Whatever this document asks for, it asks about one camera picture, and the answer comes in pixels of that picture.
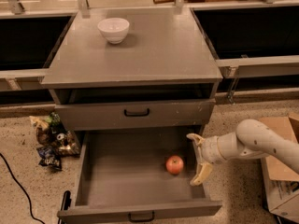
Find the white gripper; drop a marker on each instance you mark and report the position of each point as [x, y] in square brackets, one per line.
[209, 150]

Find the red apple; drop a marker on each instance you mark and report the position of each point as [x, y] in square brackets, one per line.
[174, 165]

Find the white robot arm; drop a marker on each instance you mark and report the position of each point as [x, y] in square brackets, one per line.
[251, 140]

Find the open grey middle drawer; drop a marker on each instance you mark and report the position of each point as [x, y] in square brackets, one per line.
[122, 177]

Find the closed grey top drawer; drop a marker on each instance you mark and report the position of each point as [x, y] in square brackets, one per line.
[126, 115]

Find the grey drawer cabinet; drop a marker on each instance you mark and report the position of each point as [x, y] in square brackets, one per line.
[164, 57]

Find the cardboard box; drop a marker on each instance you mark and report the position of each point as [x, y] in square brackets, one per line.
[280, 182]

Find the dark blue snack bag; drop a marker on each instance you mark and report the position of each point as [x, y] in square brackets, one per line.
[49, 157]

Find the green snack bag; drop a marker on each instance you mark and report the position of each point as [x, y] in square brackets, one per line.
[53, 119]

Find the white ceramic bowl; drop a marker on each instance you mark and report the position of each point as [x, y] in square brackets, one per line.
[114, 30]

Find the brown snack bag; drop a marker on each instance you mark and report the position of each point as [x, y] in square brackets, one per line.
[57, 137]

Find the metal clamp bracket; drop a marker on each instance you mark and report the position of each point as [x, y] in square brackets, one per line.
[233, 72]

